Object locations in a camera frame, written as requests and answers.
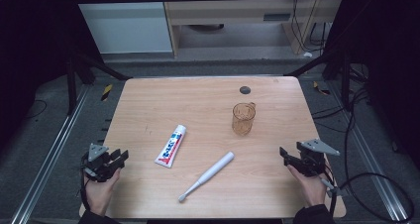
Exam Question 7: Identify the clear amber cup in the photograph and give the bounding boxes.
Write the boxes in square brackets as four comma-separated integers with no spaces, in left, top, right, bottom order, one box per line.
[231,101,258,137]

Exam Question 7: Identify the person's right hand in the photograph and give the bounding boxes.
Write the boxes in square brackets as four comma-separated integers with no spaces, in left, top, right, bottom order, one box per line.
[286,165,328,209]

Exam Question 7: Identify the person's left hand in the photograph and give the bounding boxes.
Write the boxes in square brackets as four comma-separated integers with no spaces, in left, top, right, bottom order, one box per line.
[83,168,123,217]

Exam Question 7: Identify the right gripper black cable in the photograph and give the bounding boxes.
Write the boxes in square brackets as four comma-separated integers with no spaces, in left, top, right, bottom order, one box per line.
[319,166,341,219]

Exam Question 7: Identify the thin black floor cable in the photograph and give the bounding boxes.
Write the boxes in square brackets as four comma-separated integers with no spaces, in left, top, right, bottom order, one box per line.
[25,99,48,120]

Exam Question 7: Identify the white electric toothbrush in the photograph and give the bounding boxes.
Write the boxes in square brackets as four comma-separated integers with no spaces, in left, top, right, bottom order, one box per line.
[177,151,236,204]

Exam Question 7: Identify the black floor cable bundle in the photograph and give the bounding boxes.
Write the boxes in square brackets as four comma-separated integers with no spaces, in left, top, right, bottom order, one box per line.
[311,86,371,134]

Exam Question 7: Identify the black cables under desk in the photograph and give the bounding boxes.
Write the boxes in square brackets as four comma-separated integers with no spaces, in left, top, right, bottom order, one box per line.
[289,0,329,54]

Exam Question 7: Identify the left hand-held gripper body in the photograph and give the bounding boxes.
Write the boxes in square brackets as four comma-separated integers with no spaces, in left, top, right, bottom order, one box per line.
[81,143,117,183]

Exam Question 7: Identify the white cabinet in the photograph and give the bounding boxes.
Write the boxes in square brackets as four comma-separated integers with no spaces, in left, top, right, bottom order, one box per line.
[69,0,173,56]

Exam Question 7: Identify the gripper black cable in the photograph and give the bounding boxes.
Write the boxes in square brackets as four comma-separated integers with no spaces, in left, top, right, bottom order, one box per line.
[79,158,92,212]
[319,166,341,219]

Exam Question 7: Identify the aluminium floor rail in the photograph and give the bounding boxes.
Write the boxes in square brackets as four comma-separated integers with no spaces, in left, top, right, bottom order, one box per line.
[329,80,411,224]
[10,84,91,224]

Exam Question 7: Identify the looped black floor cable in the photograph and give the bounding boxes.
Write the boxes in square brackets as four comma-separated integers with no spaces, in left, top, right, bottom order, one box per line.
[339,111,416,224]

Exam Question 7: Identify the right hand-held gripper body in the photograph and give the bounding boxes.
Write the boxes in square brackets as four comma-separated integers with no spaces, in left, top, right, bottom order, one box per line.
[289,138,342,178]

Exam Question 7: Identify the white toothpaste tube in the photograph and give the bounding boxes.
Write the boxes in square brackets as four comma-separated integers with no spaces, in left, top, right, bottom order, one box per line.
[154,124,188,169]

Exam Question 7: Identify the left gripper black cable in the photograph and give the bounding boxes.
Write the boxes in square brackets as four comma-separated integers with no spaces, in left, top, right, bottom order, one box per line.
[79,158,92,212]

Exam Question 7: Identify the yellow black tape strip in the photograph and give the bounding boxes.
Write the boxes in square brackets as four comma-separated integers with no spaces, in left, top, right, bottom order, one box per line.
[100,83,114,102]
[312,80,332,96]

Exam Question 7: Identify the black metal stand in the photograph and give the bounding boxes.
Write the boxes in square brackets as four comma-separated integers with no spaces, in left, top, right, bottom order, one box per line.
[64,50,134,117]
[284,47,354,111]

